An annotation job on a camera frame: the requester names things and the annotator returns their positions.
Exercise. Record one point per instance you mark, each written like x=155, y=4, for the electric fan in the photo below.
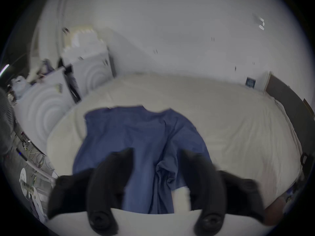
x=6, y=122

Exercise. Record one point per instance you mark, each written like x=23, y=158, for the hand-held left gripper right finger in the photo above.
x=209, y=188

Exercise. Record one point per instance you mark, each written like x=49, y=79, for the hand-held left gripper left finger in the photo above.
x=103, y=185

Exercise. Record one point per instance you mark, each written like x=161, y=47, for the white washing machine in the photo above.
x=41, y=104
x=91, y=65

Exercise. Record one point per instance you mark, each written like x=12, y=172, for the dark padded headboard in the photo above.
x=292, y=102

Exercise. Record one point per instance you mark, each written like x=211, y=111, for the dark blue shirt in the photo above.
x=142, y=141

